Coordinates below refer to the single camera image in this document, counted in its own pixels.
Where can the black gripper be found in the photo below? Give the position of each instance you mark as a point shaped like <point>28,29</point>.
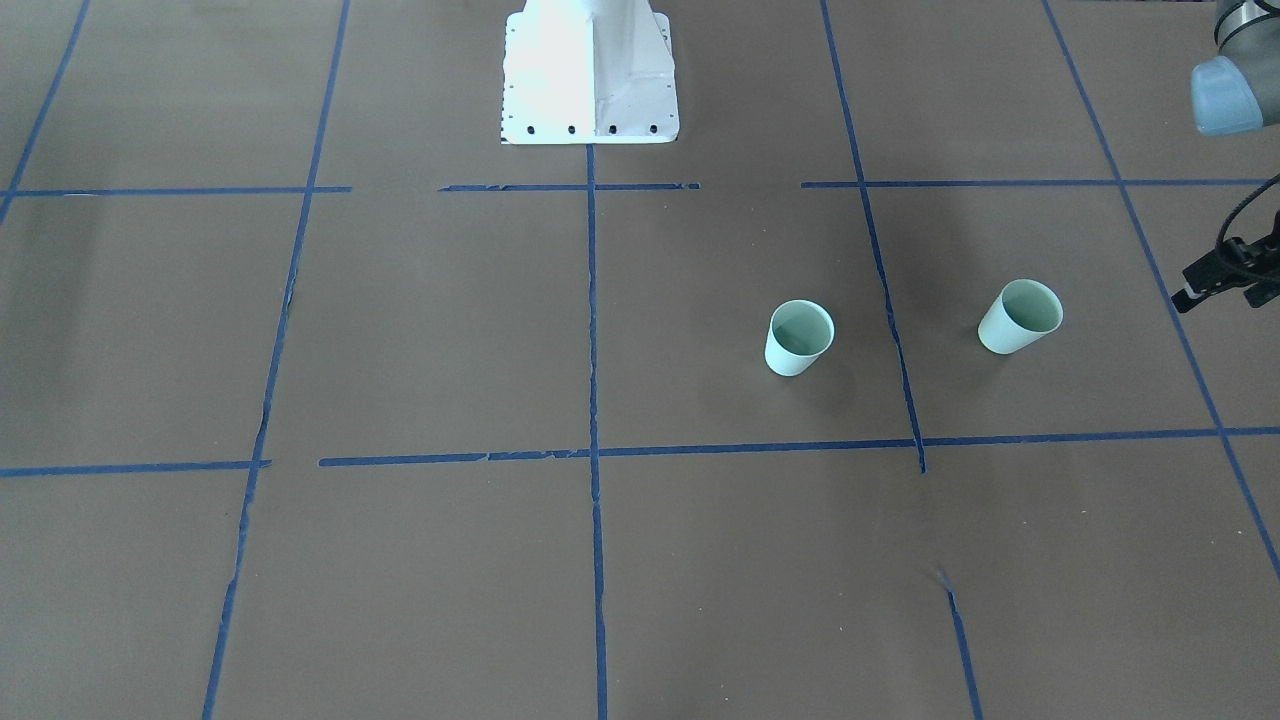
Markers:
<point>1262,272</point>

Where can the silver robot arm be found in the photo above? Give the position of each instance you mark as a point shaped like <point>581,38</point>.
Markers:
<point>1235,93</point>

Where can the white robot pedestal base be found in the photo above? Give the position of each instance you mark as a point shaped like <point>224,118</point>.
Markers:
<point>580,72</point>

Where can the mint green cup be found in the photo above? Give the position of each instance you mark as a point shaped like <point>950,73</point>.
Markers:
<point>1023,311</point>
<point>799,332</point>

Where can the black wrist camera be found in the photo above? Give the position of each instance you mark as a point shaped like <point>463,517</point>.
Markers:
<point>1221,269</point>

